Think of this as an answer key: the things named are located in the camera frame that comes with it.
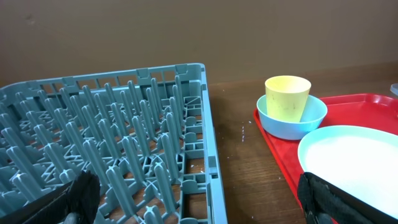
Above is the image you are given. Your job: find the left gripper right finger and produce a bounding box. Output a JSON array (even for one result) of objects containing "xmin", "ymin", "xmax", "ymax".
[{"xmin": 297, "ymin": 172, "xmax": 397, "ymax": 224}]

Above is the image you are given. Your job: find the small light blue bowl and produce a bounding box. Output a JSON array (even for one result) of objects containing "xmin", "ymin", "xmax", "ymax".
[{"xmin": 256, "ymin": 95, "xmax": 328, "ymax": 140}]

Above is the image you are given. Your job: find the red plastic serving tray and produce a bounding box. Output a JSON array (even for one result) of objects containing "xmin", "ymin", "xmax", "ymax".
[{"xmin": 254, "ymin": 93, "xmax": 397, "ymax": 208}]

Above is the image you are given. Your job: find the grey plastic dishwasher rack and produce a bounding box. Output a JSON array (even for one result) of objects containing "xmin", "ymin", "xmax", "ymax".
[{"xmin": 1, "ymin": 63, "xmax": 228, "ymax": 223}]

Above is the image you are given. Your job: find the clear plastic waste bin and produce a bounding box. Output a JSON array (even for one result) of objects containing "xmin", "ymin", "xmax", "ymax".
[{"xmin": 390, "ymin": 83, "xmax": 398, "ymax": 96}]

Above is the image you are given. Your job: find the yellow plastic cup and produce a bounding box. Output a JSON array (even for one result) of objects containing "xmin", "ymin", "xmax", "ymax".
[{"xmin": 264, "ymin": 75, "xmax": 312, "ymax": 123}]

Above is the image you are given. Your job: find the large light blue plate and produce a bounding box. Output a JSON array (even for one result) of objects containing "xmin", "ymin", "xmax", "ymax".
[{"xmin": 297, "ymin": 125, "xmax": 397, "ymax": 218}]

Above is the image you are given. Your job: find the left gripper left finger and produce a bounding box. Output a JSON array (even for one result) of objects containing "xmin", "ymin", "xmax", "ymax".
[{"xmin": 1, "ymin": 171, "xmax": 100, "ymax": 224}]

